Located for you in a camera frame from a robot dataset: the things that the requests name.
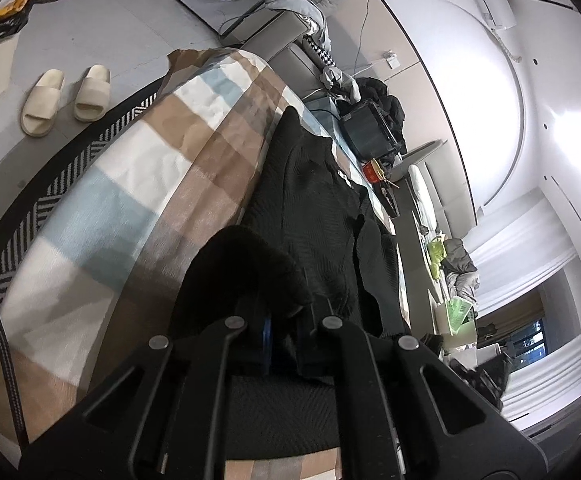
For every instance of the white pillow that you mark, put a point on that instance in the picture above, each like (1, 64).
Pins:
(423, 195)

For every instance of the green toy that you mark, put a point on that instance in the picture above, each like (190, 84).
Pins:
(436, 255)

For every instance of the black knit sweater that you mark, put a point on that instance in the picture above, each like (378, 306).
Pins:
(310, 220)

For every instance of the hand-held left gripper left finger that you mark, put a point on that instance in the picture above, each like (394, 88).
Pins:
(267, 347)

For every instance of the grey jacket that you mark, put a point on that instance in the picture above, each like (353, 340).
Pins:
(460, 265)

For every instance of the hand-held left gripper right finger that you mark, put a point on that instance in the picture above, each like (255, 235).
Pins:
(320, 352)

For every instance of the wall outlet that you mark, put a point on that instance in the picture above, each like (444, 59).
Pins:
(391, 59)

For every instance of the beige slipper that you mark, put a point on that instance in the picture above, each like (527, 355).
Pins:
(40, 105)
(93, 92)

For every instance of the white curtain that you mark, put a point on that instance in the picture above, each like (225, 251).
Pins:
(535, 260)

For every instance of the black jacket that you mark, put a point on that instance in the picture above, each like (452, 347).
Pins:
(378, 90)

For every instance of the window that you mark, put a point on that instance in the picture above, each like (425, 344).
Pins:
(528, 342)

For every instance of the tray with food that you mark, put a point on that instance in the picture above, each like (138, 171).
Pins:
(389, 200)

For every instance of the checkered tablecloth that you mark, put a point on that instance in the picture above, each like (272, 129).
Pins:
(135, 175)

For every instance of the houndstooth cushion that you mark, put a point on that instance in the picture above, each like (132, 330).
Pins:
(320, 52)

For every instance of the green plastic bag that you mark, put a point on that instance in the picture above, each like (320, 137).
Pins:
(460, 312)

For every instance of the grey sofa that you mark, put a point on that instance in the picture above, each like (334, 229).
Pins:
(280, 35)

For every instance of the striped rug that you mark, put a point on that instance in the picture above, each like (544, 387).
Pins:
(30, 200)

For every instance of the light blue garment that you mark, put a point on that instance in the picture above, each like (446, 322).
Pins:
(303, 15)

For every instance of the grey garment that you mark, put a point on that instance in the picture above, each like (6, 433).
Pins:
(340, 82)

